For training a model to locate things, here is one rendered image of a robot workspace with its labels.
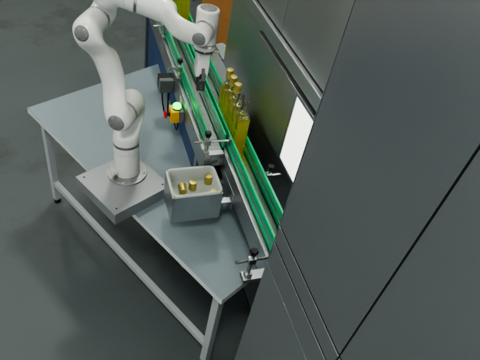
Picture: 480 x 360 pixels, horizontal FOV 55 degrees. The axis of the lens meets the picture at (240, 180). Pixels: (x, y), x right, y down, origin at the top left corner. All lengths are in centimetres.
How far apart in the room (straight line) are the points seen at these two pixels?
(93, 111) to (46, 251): 91
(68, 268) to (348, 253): 229
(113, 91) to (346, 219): 135
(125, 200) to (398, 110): 165
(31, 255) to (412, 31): 269
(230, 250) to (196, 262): 17
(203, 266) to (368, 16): 148
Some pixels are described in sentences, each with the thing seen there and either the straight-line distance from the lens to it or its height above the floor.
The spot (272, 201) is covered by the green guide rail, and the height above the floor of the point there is 110.
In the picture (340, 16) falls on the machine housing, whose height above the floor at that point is 183.
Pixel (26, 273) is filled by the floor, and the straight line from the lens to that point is 302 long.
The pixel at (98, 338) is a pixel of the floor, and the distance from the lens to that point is 274.
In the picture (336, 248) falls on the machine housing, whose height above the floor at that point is 174.
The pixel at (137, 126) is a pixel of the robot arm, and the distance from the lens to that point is 217.
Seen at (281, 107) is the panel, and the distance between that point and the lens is 195.
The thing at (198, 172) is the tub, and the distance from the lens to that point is 211.
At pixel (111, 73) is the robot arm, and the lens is 199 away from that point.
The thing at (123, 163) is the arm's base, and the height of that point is 92.
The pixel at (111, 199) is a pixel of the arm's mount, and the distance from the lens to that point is 221.
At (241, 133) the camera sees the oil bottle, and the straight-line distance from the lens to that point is 207.
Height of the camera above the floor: 243
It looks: 43 degrees down
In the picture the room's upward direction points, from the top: 12 degrees clockwise
